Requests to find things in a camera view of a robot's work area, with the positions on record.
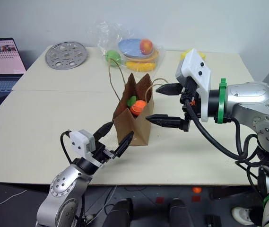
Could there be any open laptop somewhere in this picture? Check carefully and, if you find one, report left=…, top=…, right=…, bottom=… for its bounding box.
left=0, top=37, right=27, bottom=108

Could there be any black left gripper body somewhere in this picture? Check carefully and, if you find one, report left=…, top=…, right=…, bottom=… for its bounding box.
left=93, top=141, right=118, bottom=164

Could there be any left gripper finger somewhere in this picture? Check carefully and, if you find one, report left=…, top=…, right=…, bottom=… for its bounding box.
left=112, top=131, right=135, bottom=158
left=93, top=122, right=114, bottom=142

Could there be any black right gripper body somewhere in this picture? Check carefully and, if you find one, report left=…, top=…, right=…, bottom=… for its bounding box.
left=180, top=85, right=202, bottom=132

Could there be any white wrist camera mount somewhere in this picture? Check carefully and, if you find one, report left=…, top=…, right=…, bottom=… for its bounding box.
left=175, top=48, right=212, bottom=122
left=69, top=129, right=105, bottom=168

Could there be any black floor box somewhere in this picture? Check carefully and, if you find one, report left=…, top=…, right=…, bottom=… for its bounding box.
left=204, top=214, right=221, bottom=227

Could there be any blue plate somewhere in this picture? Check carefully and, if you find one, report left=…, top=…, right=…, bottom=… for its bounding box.
left=118, top=39, right=155, bottom=58

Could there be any orange carrot plush toy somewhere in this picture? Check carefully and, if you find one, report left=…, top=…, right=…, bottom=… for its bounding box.
left=126, top=96, right=148, bottom=116

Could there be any red toy apple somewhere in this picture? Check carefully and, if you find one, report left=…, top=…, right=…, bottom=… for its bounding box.
left=139, top=39, right=154, bottom=55

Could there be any white rounded floor object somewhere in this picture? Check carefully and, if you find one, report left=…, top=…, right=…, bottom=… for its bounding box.
left=231, top=207, right=255, bottom=223

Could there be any green toy apple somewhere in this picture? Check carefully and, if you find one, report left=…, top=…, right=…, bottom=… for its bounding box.
left=105, top=49, right=122, bottom=64

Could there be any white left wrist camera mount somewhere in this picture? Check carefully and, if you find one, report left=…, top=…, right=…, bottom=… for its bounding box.
left=69, top=129, right=105, bottom=168

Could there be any dark rounded shape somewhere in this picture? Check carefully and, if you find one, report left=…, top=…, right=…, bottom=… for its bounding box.
left=103, top=198, right=134, bottom=227
left=168, top=198, right=194, bottom=227

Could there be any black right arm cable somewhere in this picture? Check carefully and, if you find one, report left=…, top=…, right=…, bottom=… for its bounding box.
left=181, top=76, right=269, bottom=197

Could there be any orange plate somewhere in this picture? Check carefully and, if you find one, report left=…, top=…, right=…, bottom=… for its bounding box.
left=124, top=49, right=160, bottom=62

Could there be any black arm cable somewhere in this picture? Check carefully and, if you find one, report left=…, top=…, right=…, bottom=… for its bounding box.
left=60, top=130, right=75, bottom=164
left=181, top=76, right=269, bottom=197

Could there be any clear plastic bag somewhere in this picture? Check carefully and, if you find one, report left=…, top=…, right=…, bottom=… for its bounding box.
left=88, top=20, right=165, bottom=72

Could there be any yellow toy banana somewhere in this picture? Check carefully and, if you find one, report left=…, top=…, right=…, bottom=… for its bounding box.
left=126, top=61, right=156, bottom=72

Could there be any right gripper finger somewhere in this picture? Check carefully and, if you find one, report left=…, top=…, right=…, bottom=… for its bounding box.
left=146, top=114, right=184, bottom=130
left=155, top=82, right=184, bottom=96

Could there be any green wrist zip tie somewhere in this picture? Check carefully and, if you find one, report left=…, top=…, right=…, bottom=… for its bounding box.
left=214, top=78, right=232, bottom=124

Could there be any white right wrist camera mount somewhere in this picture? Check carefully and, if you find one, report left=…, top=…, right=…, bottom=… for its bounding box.
left=175, top=48, right=212, bottom=122

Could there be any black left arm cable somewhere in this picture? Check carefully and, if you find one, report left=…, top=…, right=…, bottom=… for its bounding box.
left=60, top=130, right=75, bottom=164

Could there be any brown paper bag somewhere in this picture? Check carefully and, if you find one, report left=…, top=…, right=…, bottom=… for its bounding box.
left=108, top=56, right=169, bottom=146

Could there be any yellow cheese block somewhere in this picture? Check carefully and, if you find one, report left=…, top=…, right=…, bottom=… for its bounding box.
left=181, top=48, right=207, bottom=60

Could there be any perforated round metal plate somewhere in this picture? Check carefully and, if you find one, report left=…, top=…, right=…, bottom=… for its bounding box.
left=45, top=41, right=87, bottom=70

